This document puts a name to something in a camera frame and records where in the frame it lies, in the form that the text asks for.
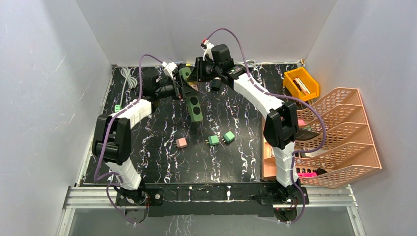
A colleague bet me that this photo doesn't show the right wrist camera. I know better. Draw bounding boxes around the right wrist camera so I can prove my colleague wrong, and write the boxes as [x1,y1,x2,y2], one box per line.
[200,39,214,60]

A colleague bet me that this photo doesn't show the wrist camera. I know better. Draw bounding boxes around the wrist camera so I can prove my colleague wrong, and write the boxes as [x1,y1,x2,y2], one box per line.
[200,39,214,60]
[162,61,177,80]

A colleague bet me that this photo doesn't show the pink compartment organizer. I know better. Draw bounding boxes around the pink compartment organizer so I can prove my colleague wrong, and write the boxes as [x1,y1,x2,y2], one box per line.
[261,118,276,181]

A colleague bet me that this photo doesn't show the pink usb plug adapter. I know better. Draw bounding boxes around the pink usb plug adapter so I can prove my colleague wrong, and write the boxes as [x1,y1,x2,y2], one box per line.
[174,138,187,149]

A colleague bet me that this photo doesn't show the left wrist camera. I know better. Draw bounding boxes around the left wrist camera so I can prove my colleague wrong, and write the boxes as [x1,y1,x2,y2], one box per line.
[162,61,177,80]

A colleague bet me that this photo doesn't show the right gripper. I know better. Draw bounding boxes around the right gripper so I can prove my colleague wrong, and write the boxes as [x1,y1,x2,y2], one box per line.
[188,57,223,83]

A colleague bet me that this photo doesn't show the light green plug adapter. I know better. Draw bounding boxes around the light green plug adapter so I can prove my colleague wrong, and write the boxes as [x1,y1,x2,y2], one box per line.
[222,131,236,144]

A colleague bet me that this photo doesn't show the yellow storage bin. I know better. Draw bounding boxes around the yellow storage bin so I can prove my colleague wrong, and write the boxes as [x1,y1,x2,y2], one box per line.
[283,67,320,102]

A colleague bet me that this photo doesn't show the green plug adapter dark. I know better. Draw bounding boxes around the green plug adapter dark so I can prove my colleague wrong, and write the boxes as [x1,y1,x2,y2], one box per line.
[206,135,220,146]

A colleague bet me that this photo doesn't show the white coiled cable left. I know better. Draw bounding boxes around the white coiled cable left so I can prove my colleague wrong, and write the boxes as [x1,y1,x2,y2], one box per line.
[119,67,138,107]

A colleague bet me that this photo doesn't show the green plug on black strip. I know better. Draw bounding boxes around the green plug on black strip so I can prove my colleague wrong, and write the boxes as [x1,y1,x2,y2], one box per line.
[114,105,121,113]

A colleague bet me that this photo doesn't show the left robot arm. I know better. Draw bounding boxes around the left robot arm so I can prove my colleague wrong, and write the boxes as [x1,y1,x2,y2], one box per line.
[91,69,182,205]

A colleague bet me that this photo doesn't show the green power strip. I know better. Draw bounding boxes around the green power strip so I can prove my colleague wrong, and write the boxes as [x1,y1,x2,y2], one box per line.
[179,64,203,122]

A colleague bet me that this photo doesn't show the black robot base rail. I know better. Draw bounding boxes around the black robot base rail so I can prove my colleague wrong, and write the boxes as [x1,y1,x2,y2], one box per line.
[114,181,310,223]

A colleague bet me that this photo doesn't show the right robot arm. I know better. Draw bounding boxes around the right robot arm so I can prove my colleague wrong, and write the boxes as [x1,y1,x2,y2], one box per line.
[188,41,298,204]

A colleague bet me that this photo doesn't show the pink tiered file rack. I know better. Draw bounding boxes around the pink tiered file rack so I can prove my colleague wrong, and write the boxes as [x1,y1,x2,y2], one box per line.
[296,88,382,188]

